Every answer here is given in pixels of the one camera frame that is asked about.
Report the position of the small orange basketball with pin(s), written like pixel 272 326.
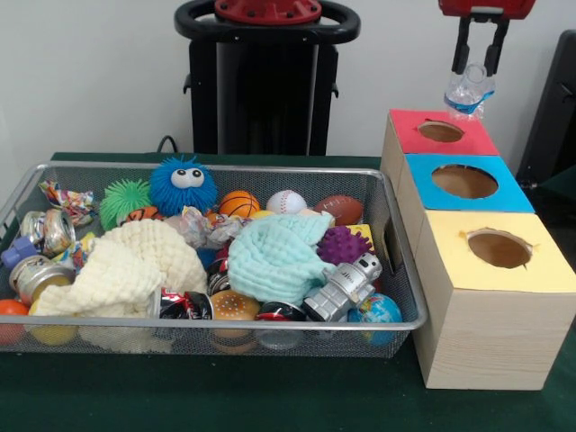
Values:
pixel 240 202

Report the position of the green spiky rubber ball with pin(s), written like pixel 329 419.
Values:
pixel 123 200

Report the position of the black office chair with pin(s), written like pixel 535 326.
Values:
pixel 558 112

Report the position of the mint green waffle cloth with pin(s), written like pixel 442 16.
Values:
pixel 270 256

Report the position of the dark green table cloth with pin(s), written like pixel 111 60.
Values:
pixel 270 396

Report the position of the wooden box three holes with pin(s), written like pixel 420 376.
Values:
pixel 486 342

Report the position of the silver toy robot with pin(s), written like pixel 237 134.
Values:
pixel 344 283

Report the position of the cream waffle cloth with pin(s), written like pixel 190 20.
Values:
pixel 130 265

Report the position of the small white baseball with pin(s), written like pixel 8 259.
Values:
pixel 286 201

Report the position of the small brown football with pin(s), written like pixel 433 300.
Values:
pixel 339 209

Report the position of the crushed clear plastic bottle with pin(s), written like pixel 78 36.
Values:
pixel 468 96

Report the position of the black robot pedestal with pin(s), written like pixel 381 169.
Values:
pixel 261 99

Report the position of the blue globe ball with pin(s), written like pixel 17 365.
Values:
pixel 375 315

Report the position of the blue fuzzy googly-eye ball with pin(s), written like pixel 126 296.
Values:
pixel 180 198

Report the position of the purple spiky ball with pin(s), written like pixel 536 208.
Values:
pixel 343 245

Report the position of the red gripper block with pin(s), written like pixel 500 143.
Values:
pixel 486 6

